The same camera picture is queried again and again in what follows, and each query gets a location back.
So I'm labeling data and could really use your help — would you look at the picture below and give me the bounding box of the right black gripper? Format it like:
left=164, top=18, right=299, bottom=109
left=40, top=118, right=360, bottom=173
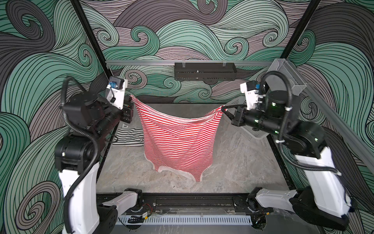
left=221, top=103, right=283, bottom=137

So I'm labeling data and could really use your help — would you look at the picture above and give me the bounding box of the black white striped tank top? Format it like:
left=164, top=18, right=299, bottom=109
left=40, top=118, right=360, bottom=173
left=112, top=126, right=144, bottom=147

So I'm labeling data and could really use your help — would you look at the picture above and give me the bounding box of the red white striped tank top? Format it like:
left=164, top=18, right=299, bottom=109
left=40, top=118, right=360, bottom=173
left=131, top=96, right=223, bottom=182

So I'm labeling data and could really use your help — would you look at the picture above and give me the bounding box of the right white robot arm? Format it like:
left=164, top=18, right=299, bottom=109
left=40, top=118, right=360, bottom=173
left=222, top=71, right=355, bottom=231

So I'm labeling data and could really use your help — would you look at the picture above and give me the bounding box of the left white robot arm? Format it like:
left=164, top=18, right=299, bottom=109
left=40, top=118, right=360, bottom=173
left=54, top=76, right=143, bottom=234

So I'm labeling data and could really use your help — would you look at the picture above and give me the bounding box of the white plastic laundry basket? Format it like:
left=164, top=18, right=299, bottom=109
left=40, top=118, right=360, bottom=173
left=226, top=96, right=269, bottom=140

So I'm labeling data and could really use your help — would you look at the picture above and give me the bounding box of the clear plastic wall bin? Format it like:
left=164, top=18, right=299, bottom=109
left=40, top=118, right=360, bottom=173
left=266, top=58, right=306, bottom=96

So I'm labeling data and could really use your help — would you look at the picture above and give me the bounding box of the aluminium wall rail back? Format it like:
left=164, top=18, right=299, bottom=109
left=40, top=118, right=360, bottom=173
left=105, top=59, right=273, bottom=66

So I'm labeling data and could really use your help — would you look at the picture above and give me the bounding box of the aluminium wall rail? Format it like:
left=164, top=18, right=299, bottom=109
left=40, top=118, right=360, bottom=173
left=105, top=59, right=273, bottom=66
left=287, top=59, right=374, bottom=173

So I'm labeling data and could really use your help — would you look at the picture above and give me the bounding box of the aluminium wall rail right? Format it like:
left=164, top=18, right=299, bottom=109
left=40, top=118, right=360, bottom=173
left=287, top=59, right=374, bottom=173

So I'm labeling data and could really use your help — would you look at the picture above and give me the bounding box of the black perforated wall tray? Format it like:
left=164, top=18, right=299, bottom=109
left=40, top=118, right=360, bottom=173
left=174, top=63, right=237, bottom=84

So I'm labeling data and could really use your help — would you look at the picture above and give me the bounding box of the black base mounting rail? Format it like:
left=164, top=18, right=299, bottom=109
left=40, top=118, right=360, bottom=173
left=124, top=193, right=277, bottom=215

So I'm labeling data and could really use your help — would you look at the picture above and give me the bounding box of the white slotted cable duct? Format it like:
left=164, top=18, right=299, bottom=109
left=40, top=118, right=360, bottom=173
left=116, top=215, right=252, bottom=226

